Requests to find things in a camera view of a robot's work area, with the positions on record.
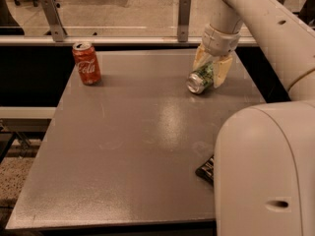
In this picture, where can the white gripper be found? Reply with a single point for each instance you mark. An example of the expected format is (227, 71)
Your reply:
(220, 42)

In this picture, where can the green soda can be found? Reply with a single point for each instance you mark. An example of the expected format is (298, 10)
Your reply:
(201, 78)

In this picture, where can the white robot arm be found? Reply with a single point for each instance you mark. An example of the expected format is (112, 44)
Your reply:
(264, 172)

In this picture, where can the red Coca-Cola can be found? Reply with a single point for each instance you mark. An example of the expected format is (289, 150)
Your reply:
(86, 63)

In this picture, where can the black snack bar wrapper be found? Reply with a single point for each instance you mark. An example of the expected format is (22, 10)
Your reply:
(206, 170)

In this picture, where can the metal railing beam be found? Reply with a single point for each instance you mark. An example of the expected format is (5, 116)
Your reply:
(47, 40)

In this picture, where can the middle metal glass bracket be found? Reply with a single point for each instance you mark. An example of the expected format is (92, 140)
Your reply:
(183, 20)

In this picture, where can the metal glass bracket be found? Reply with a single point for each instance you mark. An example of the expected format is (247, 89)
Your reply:
(52, 16)
(183, 20)

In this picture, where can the left metal glass bracket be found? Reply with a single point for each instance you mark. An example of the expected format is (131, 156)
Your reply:
(52, 16)

